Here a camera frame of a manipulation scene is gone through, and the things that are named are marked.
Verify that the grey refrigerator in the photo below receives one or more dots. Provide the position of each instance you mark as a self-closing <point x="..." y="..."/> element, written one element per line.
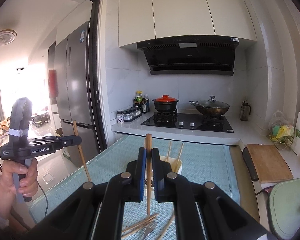
<point x="73" y="99"/>

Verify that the black gas stove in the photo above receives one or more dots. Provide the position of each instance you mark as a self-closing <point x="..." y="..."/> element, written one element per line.
<point x="197" y="122"/>

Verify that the yellow green plastic bag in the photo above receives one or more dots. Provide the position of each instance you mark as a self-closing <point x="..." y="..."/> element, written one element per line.
<point x="280" y="130"/>

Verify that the soy sauce bottles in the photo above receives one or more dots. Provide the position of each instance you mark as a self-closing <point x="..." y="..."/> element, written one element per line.
<point x="141" y="102"/>

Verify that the wooden cutting board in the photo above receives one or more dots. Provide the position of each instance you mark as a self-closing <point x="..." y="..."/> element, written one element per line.
<point x="269" y="164"/>

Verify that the black wok glass lid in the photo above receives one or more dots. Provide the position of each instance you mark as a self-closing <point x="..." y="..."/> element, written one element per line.
<point x="211" y="107"/>

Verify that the teal woven table mat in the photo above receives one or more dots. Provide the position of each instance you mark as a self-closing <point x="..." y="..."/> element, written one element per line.
<point x="201" y="163"/>

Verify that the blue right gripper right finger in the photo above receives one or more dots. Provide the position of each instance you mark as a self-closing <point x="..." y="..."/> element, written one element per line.
<point x="160" y="170"/>

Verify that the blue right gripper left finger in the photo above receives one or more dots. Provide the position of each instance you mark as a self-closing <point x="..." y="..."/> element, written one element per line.
<point x="137" y="169"/>

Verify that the green chair seat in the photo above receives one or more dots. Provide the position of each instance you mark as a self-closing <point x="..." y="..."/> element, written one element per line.
<point x="284" y="209"/>

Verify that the black range hood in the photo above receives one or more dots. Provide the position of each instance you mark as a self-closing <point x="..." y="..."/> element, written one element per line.
<point x="190" y="54"/>

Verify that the black pot orange lid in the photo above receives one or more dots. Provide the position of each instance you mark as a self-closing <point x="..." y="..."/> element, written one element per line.
<point x="165" y="104"/>

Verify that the white spice jar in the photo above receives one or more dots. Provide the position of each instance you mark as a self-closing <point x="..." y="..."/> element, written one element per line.
<point x="119" y="116"/>

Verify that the cream utensil holder box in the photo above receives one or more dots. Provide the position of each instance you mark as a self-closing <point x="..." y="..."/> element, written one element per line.
<point x="172" y="163"/>

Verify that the glass french press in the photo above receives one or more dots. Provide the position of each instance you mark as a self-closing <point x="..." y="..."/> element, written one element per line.
<point x="245" y="111"/>

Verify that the steel fork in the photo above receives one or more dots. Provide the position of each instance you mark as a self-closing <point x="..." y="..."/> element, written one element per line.
<point x="149" y="228"/>

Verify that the seasoning jar rack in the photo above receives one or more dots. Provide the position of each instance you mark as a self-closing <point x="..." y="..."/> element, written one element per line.
<point x="131" y="114"/>

